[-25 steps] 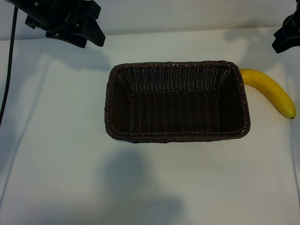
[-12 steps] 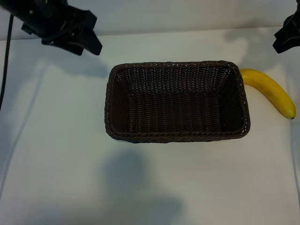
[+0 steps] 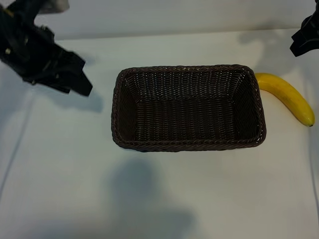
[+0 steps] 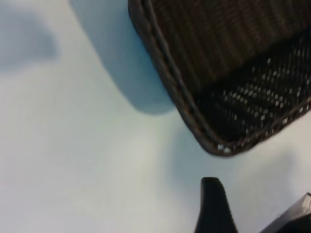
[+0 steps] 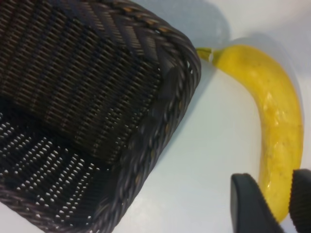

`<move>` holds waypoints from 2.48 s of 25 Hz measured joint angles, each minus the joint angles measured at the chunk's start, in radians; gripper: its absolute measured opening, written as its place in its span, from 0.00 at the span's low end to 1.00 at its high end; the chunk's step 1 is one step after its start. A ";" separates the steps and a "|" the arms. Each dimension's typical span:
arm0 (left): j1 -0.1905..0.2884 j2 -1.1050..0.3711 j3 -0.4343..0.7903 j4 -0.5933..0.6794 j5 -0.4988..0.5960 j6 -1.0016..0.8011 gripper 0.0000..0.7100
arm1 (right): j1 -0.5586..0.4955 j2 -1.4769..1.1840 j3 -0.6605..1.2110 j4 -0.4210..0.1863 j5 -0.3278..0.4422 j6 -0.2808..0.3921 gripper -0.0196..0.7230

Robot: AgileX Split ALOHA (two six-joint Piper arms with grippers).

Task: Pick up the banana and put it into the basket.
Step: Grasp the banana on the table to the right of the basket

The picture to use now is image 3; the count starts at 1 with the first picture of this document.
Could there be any yellow banana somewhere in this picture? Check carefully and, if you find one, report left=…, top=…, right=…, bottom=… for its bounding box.
left=254, top=72, right=315, bottom=127

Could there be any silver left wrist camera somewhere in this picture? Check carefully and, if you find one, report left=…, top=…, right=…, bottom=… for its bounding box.
left=37, top=0, right=70, bottom=13

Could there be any dark brown wicker basket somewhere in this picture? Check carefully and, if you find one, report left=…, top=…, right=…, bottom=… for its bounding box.
left=111, top=64, right=267, bottom=153

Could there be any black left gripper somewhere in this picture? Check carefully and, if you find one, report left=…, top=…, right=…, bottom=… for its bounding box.
left=0, top=0, right=93, bottom=97

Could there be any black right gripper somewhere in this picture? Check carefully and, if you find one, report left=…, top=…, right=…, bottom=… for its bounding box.
left=290, top=13, right=319, bottom=57

